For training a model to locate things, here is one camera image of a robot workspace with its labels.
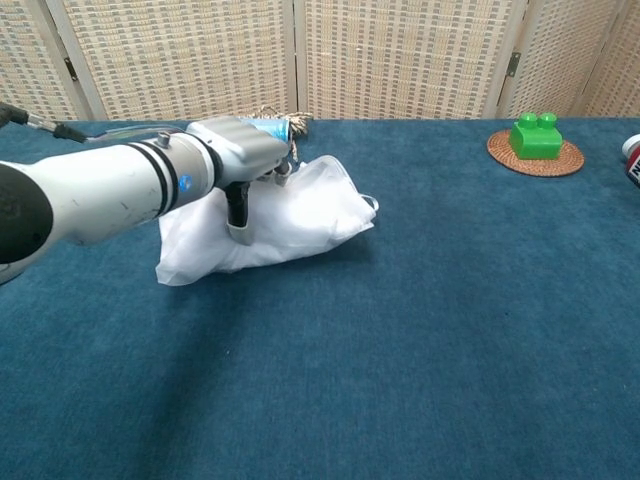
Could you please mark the green toy building block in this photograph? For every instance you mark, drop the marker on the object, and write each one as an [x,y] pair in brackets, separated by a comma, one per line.
[536,142]

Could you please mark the teal tissue pack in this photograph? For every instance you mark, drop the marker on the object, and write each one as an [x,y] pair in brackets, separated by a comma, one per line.
[274,127]

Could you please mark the round woven coaster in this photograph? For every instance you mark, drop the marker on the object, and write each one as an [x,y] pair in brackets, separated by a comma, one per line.
[535,167]

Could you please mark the red drink bottle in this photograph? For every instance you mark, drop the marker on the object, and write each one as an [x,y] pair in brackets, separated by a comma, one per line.
[634,162]

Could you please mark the woven folding screen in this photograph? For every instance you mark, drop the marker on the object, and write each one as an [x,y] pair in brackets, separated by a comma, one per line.
[200,55]

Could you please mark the transparent plastic bag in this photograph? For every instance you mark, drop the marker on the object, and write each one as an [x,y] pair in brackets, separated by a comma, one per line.
[300,215]

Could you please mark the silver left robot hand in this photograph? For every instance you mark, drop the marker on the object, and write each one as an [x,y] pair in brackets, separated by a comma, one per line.
[240,145]

